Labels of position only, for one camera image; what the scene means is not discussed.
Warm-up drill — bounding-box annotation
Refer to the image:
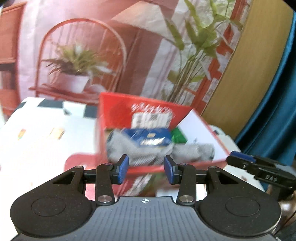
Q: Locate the printed wall tapestry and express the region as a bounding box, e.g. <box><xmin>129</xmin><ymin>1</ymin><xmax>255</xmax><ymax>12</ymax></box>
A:
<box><xmin>0</xmin><ymin>0</ymin><xmax>252</xmax><ymax>116</ymax></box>

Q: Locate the blue packet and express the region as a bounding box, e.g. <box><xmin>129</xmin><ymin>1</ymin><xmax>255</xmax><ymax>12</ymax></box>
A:
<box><xmin>122</xmin><ymin>127</ymin><xmax>173</xmax><ymax>149</ymax></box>

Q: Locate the person's right hand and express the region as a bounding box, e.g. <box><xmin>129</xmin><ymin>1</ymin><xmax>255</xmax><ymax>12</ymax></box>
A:
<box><xmin>279</xmin><ymin>192</ymin><xmax>296</xmax><ymax>230</ymax></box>

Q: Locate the yellow wooden panel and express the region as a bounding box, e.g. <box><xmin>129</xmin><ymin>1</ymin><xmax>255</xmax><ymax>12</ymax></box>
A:
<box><xmin>201</xmin><ymin>0</ymin><xmax>292</xmax><ymax>139</ymax></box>

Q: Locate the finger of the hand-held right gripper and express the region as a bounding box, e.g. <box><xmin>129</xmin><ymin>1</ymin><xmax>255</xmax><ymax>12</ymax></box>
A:
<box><xmin>225</xmin><ymin>156</ymin><xmax>257</xmax><ymax>173</ymax></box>
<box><xmin>231</xmin><ymin>151</ymin><xmax>256</xmax><ymax>163</ymax></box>

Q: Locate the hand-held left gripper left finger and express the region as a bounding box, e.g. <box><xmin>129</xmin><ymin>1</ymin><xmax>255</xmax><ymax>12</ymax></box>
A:
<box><xmin>53</xmin><ymin>155</ymin><xmax>129</xmax><ymax>205</ymax></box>

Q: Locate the grey knit sock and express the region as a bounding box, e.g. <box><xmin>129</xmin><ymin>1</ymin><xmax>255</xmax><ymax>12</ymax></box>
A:
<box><xmin>172</xmin><ymin>143</ymin><xmax>215</xmax><ymax>163</ymax></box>
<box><xmin>106</xmin><ymin>130</ymin><xmax>174</xmax><ymax>166</ymax></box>

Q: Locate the red cardboard box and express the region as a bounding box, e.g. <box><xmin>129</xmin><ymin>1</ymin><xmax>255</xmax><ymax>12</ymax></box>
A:
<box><xmin>94</xmin><ymin>92</ymin><xmax>233</xmax><ymax>197</ymax></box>

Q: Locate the green packet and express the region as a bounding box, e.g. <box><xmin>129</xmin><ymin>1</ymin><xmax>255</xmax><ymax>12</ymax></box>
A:
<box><xmin>171</xmin><ymin>127</ymin><xmax>187</xmax><ymax>144</ymax></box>

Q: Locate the teal curtain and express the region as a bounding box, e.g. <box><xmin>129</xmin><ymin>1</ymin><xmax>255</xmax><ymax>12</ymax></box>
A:
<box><xmin>235</xmin><ymin>14</ymin><xmax>296</xmax><ymax>166</ymax></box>

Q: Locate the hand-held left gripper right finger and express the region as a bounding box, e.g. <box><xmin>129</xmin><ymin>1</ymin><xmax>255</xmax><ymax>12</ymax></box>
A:
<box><xmin>164</xmin><ymin>155</ymin><xmax>242</xmax><ymax>206</ymax></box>

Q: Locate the red bear print mat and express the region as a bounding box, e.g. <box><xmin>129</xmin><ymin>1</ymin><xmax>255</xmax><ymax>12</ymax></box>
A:
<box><xmin>65</xmin><ymin>152</ymin><xmax>109</xmax><ymax>172</ymax></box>

